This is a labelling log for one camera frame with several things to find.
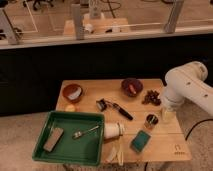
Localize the black handled peeler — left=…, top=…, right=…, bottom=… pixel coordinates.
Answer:
left=96, top=99, right=133, bottom=121

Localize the small dark glass jar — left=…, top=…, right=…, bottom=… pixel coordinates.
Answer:
left=144, top=114, right=158, bottom=130

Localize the small yellow fruit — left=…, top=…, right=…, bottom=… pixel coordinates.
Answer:
left=65, top=104, right=76, bottom=112

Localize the white paper cup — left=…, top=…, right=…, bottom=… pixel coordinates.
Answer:
left=104, top=123, right=125, bottom=139

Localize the brown bowl with white content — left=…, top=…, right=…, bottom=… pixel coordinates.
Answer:
left=62, top=84, right=83, bottom=103

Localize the black cable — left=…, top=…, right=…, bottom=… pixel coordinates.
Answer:
left=185, top=118, right=213, bottom=141

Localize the dark red bowl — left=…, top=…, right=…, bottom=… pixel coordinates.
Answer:
left=121, top=78, right=143, bottom=97

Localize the teal sponge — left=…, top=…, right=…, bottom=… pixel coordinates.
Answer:
left=131, top=130, right=150, bottom=152

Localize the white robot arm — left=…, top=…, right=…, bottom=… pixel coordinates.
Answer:
left=160, top=61, right=213, bottom=123

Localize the green plastic tray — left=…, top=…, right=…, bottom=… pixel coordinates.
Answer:
left=32, top=111, right=104, bottom=166

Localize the metal spoon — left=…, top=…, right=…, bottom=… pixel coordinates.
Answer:
left=72, top=125, right=100, bottom=139

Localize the bunch of dark grapes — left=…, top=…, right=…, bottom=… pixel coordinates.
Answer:
left=142, top=90, right=161, bottom=106

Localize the brown rectangular block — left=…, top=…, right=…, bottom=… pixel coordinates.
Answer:
left=43, top=127, right=64, bottom=152

